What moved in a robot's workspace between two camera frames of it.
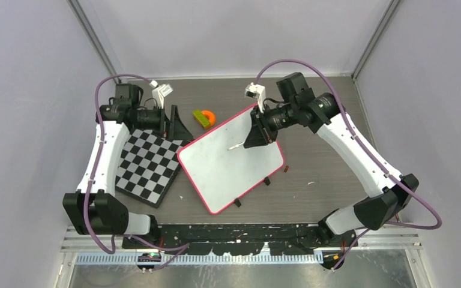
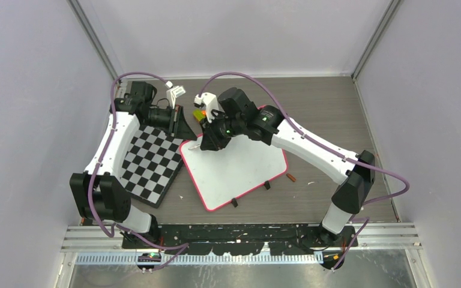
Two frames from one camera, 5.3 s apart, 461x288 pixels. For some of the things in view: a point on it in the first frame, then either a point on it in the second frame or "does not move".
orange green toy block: (206, 119) does not move
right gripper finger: (258, 135) to (212, 140)
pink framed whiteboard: (222, 168) does not move
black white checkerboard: (149, 165) does not move
